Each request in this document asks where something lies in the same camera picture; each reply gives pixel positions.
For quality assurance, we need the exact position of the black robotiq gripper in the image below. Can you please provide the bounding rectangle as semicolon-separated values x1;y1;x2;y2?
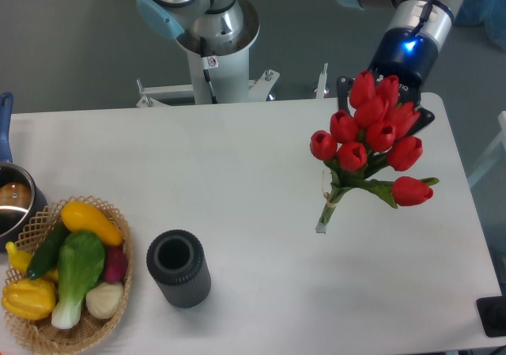
336;28;439;136

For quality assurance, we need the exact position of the red tulip bouquet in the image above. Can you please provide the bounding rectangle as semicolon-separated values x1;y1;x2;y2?
309;70;439;234

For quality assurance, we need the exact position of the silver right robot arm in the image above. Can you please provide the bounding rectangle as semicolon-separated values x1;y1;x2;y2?
337;0;464;105

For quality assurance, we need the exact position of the blue plastic bag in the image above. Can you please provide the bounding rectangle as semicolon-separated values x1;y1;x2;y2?
455;0;505;51

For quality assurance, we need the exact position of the black device at edge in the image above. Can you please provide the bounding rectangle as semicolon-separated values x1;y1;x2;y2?
476;296;506;338

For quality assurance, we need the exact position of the dark grey ribbed vase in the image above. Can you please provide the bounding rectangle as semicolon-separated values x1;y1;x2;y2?
146;229;212;308

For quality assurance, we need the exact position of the purple red radish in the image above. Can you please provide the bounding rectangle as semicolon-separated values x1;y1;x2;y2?
103;247;128;283

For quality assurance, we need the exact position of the yellow squash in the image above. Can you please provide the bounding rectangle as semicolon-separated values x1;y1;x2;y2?
60;201;123;247

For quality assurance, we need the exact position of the green bok choy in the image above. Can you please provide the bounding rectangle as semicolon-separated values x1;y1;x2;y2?
51;230;105;330

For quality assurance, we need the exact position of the white garlic bulb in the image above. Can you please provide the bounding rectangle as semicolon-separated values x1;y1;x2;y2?
85;282;123;319

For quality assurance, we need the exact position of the dark green cucumber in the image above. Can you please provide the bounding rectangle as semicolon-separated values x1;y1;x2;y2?
26;221;70;280

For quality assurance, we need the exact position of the small yellow banana pepper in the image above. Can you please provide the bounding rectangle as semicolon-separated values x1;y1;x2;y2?
6;241;32;274

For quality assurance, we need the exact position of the yellow bell pepper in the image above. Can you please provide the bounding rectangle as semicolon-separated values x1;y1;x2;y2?
2;278;56;320

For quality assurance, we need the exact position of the woven wicker basket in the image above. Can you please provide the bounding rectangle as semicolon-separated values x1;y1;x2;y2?
4;196;134;354

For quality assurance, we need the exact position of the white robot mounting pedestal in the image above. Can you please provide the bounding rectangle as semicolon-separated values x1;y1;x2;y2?
135;50;331;109

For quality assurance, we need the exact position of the blue handled saucepan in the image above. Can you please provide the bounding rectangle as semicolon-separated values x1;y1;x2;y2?
1;93;47;253

